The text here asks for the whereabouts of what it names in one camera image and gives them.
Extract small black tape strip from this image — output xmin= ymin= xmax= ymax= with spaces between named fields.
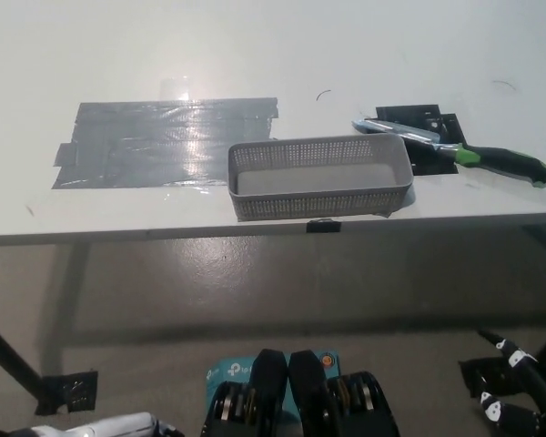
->
xmin=307 ymin=218 xmax=342 ymax=235

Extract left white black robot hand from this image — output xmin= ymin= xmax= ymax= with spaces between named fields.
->
xmin=63 ymin=412 xmax=186 ymax=437

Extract garden trowel green black handle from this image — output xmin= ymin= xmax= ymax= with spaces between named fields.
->
xmin=350 ymin=117 xmax=546 ymax=188

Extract black robot body blocks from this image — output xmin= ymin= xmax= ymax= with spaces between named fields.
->
xmin=199 ymin=348 xmax=401 ymax=437

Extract black floor tape patch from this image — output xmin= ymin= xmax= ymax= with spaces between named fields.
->
xmin=458 ymin=357 xmax=533 ymax=401
xmin=35 ymin=369 xmax=99 ymax=416

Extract grey duct tape patch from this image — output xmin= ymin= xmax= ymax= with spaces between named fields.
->
xmin=52 ymin=96 xmax=281 ymax=190

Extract grey perforated plastic basket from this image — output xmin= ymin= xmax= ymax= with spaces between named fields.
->
xmin=227 ymin=135 xmax=414 ymax=223

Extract teal tp-link box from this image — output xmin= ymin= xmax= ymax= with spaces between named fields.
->
xmin=204 ymin=348 xmax=342 ymax=415

